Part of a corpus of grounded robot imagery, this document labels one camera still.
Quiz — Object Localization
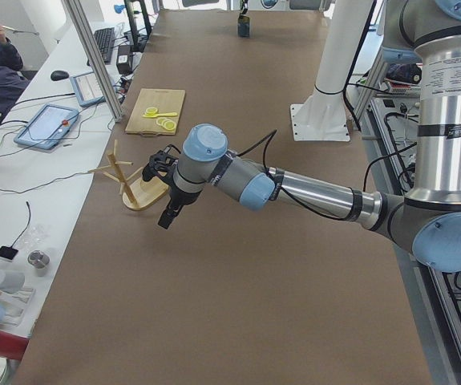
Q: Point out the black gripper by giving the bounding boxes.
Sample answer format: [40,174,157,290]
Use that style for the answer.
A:
[158,186,199,229]

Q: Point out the blue mug yellow inside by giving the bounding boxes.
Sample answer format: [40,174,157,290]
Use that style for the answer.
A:
[237,14,250,38]

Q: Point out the wooden cup storage rack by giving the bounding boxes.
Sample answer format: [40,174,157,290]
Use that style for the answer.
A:
[88,140,168,211]

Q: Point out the small metal cup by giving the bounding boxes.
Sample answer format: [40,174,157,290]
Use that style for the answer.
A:
[27,250,51,277]

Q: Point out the grey cup lying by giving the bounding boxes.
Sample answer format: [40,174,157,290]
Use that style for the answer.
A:
[0,269,25,294]

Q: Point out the lemon slice toy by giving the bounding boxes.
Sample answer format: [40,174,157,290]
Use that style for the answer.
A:
[161,120,176,132]
[156,117,167,126]
[144,107,158,117]

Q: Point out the yellow plastic knife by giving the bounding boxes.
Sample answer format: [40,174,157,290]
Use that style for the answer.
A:
[143,110,178,118]

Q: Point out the wooden cutting board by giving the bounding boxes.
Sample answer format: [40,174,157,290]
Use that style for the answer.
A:
[125,88,186,136]

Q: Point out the blue-cased tablet near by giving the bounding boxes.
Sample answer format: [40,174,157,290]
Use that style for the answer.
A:
[14,103,79,150]

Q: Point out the blue-cased tablet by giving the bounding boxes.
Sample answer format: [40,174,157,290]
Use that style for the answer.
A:
[69,71,105,107]
[14,103,79,150]

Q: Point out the blue-cased tablet far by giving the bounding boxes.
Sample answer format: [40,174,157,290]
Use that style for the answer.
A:
[69,71,105,107]

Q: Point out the black power adapter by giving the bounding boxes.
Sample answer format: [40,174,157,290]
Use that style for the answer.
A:
[116,45,133,75]

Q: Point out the small black square device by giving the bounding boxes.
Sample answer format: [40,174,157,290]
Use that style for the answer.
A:
[0,245,18,261]

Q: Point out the black computer mouse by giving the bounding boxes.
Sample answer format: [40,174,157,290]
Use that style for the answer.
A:
[50,70,70,81]

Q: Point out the black keyboard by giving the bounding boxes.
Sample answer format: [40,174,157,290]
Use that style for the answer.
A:
[93,27,115,64]

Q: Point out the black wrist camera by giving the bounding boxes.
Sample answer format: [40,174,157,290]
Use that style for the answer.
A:
[142,144,180,186]

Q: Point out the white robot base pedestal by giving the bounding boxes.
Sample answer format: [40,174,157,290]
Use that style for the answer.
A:
[290,0,376,142]

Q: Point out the aluminium frame post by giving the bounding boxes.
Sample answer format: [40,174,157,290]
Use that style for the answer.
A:
[63,0,123,123]

